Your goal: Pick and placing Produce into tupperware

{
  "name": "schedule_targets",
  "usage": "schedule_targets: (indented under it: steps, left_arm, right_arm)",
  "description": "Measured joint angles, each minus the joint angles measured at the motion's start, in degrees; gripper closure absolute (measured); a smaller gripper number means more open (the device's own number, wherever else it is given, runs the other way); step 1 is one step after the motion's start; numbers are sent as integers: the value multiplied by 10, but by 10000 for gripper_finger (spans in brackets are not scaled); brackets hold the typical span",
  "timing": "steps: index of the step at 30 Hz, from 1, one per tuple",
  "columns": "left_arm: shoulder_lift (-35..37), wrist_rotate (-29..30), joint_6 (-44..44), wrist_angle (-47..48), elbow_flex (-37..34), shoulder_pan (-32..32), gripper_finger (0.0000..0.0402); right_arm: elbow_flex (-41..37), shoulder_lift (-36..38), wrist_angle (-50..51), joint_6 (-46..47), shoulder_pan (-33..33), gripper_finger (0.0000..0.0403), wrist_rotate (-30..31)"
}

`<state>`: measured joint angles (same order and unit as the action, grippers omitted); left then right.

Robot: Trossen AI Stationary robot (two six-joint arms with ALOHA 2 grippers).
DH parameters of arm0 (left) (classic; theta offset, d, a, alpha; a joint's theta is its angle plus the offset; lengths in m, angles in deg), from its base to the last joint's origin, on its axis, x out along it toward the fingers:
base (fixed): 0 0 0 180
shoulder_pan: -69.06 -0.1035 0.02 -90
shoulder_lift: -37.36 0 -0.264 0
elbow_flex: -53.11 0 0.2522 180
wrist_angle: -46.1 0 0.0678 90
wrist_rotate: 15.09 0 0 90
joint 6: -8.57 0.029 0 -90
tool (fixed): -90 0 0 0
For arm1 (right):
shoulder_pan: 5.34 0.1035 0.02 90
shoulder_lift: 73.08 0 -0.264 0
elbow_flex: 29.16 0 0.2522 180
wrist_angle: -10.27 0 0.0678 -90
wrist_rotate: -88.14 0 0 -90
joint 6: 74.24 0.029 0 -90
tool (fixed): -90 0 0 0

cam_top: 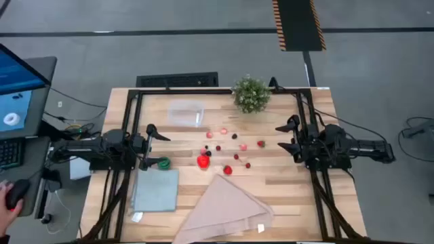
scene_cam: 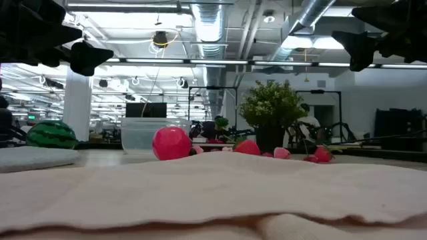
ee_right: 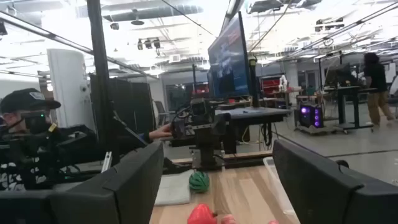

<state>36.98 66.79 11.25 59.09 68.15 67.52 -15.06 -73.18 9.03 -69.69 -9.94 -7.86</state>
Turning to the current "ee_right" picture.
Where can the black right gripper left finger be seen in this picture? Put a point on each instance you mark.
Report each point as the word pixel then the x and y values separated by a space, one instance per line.
pixel 93 205

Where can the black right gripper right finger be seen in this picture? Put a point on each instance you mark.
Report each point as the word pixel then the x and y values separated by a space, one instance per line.
pixel 326 199

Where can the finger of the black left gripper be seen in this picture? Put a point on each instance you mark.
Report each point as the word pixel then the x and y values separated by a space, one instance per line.
pixel 222 124
pixel 178 129

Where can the green watermelon toy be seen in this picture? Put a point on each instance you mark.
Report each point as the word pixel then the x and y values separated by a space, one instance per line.
pixel 199 181

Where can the red bell pepper toy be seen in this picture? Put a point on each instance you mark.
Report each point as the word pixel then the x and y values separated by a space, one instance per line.
pixel 201 215

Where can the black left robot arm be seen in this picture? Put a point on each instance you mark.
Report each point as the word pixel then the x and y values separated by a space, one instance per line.
pixel 206 149

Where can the clear plastic tupperware container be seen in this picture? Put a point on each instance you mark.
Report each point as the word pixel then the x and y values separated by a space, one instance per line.
pixel 276 186

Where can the person's hand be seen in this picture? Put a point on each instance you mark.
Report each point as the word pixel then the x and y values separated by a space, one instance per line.
pixel 161 133

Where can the grey computer desk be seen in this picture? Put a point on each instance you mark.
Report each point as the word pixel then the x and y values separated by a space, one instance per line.
pixel 252 113

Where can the black partition panel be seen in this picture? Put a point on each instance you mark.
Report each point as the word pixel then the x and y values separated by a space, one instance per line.
pixel 133 102

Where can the grey folded cloth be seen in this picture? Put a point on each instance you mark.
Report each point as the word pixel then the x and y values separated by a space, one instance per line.
pixel 174 189

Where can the red storage cabinet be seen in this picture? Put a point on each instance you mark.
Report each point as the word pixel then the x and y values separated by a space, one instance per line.
pixel 270 85

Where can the large black computer monitor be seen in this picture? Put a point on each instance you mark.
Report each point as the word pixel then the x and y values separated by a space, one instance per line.
pixel 228 59

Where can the low wheeled cart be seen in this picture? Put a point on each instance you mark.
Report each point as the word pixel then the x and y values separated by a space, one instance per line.
pixel 320 130

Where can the computer tower purple lights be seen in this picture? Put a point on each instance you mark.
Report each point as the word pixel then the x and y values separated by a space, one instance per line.
pixel 311 116

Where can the black standing desk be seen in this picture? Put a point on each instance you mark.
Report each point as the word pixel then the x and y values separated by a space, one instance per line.
pixel 348 93

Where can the white building pillar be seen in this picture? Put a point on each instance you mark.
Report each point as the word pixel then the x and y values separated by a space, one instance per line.
pixel 70 87

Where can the person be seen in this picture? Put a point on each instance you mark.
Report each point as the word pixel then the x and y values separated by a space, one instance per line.
pixel 376 90
pixel 28 102

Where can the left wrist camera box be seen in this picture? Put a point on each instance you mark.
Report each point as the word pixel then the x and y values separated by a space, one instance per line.
pixel 199 108

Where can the silver aluminium bracket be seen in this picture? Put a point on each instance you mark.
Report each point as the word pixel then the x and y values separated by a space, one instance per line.
pixel 106 161

